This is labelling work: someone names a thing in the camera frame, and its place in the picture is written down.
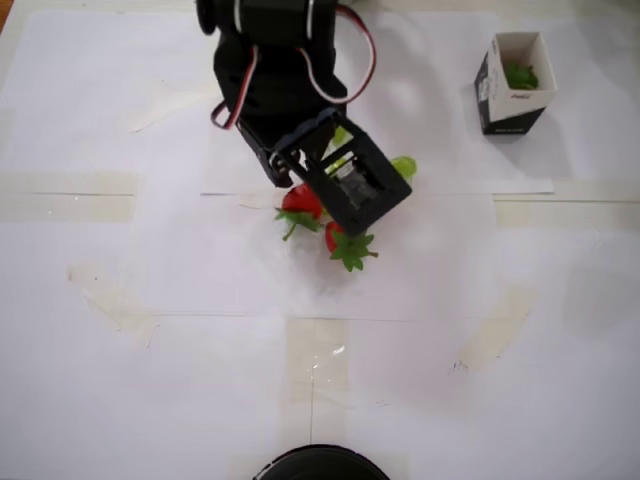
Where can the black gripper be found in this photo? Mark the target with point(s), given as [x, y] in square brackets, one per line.
[278, 167]

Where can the white and black carton box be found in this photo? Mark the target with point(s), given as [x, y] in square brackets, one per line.
[510, 112]

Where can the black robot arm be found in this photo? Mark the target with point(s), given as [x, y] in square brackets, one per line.
[270, 20]

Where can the black round dome object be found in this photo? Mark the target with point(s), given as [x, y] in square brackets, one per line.
[320, 467]

